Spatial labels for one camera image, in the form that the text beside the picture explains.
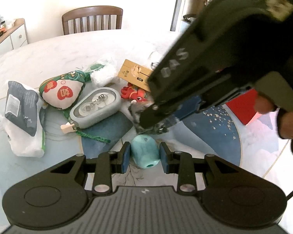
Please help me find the teal egg-shaped toy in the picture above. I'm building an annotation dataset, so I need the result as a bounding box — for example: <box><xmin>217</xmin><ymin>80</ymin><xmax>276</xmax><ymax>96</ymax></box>
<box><xmin>131</xmin><ymin>135</ymin><xmax>160</xmax><ymax>169</ymax></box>

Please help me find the dark fuzzy packet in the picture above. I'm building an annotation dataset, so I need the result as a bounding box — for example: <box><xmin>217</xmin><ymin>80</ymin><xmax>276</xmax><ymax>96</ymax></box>
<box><xmin>128</xmin><ymin>101</ymin><xmax>169</xmax><ymax>135</ymax></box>

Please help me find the dark grey and white pouch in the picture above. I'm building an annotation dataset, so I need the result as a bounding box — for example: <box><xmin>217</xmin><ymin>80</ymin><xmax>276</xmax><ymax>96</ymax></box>
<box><xmin>1</xmin><ymin>81</ymin><xmax>47</xmax><ymax>158</ymax></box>

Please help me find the right hand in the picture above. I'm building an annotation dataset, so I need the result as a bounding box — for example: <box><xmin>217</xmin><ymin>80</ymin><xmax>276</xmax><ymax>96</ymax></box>
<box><xmin>254</xmin><ymin>94</ymin><xmax>293</xmax><ymax>154</ymax></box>

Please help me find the grey oval case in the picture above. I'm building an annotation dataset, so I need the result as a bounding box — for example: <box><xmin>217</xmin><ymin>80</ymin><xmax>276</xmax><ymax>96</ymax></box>
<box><xmin>69</xmin><ymin>87</ymin><xmax>121</xmax><ymax>129</ymax></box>

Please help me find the red and white cardboard box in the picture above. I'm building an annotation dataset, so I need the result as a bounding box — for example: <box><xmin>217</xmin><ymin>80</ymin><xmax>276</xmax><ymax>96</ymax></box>
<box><xmin>226</xmin><ymin>89</ymin><xmax>261</xmax><ymax>126</ymax></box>

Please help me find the red lobster toy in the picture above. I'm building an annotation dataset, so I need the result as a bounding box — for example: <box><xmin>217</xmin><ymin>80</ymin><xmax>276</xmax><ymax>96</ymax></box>
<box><xmin>121</xmin><ymin>83</ymin><xmax>147</xmax><ymax>103</ymax></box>

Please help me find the zongzi-shaped plush sachet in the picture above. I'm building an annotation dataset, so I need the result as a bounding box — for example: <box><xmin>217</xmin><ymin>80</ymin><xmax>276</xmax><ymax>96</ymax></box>
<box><xmin>39</xmin><ymin>70</ymin><xmax>91</xmax><ymax>110</ymax></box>

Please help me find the white plastic wrapper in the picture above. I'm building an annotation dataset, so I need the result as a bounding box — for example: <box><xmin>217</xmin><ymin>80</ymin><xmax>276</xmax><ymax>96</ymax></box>
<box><xmin>83</xmin><ymin>60</ymin><xmax>120</xmax><ymax>88</ymax></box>

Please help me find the wooden chair at far side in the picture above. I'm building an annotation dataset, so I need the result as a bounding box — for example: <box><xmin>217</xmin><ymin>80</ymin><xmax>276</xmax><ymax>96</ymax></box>
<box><xmin>61</xmin><ymin>5</ymin><xmax>123</xmax><ymax>35</ymax></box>

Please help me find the white drawer cabinet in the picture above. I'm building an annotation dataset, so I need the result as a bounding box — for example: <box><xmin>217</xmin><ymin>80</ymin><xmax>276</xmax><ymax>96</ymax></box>
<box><xmin>0</xmin><ymin>18</ymin><xmax>28</xmax><ymax>55</ymax></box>

